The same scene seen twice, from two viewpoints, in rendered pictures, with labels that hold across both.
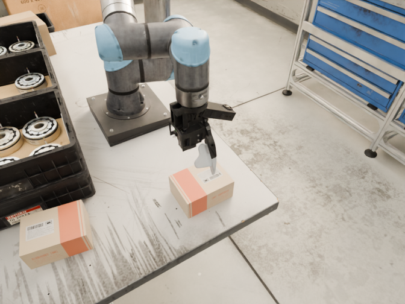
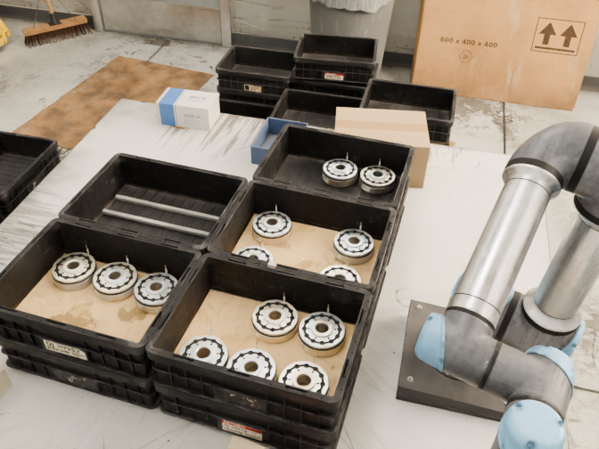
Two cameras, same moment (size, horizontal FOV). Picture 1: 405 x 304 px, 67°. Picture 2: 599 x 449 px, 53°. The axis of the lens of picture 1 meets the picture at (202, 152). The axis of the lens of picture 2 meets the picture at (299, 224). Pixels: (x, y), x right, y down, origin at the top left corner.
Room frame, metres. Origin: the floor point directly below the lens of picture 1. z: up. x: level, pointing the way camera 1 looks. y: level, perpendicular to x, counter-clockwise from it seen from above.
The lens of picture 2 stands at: (0.07, -0.05, 1.90)
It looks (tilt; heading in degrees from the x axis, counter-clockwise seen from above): 41 degrees down; 44
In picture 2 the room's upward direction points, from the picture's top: 1 degrees clockwise
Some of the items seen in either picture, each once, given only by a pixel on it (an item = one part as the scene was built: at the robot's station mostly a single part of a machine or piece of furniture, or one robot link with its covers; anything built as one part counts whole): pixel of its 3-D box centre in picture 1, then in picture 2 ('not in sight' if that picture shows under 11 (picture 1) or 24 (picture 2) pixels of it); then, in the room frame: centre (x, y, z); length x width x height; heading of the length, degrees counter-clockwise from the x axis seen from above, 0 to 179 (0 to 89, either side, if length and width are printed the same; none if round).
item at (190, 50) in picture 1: (190, 58); (526, 444); (0.58, 0.02, 1.17); 0.09 x 0.08 x 0.11; 15
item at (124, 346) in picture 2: not in sight; (94, 279); (0.43, 0.93, 0.92); 0.40 x 0.30 x 0.02; 118
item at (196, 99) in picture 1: (193, 92); not in sight; (0.57, 0.02, 1.09); 0.08 x 0.08 x 0.05
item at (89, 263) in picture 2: not in sight; (73, 266); (0.44, 1.06, 0.86); 0.10 x 0.10 x 0.01
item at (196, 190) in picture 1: (200, 186); not in sight; (0.59, 0.00, 0.74); 0.16 x 0.12 x 0.07; 121
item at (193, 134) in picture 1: (190, 120); not in sight; (0.57, 0.03, 1.01); 0.09 x 0.08 x 0.12; 121
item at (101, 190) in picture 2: not in sight; (160, 215); (0.69, 1.07, 0.87); 0.40 x 0.30 x 0.11; 118
